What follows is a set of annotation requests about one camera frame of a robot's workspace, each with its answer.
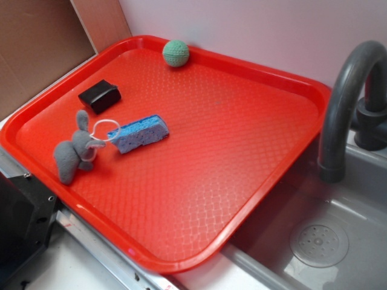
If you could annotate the blue sponge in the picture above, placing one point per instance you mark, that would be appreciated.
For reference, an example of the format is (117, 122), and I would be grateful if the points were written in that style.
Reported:
(142, 132)

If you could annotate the black rectangular block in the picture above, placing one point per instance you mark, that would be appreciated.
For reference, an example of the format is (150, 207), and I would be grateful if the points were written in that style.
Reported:
(100, 96)

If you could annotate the gray plastic sink basin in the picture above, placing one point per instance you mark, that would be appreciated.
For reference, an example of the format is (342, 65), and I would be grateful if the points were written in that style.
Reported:
(308, 234)

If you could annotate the brown cardboard panel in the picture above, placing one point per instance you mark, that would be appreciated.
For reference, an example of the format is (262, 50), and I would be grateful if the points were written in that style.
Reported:
(41, 41)

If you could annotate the gray curved faucet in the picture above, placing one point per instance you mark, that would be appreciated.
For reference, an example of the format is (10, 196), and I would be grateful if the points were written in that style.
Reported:
(357, 102)

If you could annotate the red plastic tray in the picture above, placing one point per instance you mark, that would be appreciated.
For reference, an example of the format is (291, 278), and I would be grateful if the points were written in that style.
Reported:
(235, 129)

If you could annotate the green textured ball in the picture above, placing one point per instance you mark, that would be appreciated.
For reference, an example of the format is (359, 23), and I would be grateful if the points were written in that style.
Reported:
(176, 53)

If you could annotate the gray plush animal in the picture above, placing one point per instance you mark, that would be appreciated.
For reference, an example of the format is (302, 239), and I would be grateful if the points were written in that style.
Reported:
(80, 152)

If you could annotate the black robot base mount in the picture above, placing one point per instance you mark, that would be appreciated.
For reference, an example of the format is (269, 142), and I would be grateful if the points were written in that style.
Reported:
(28, 211)

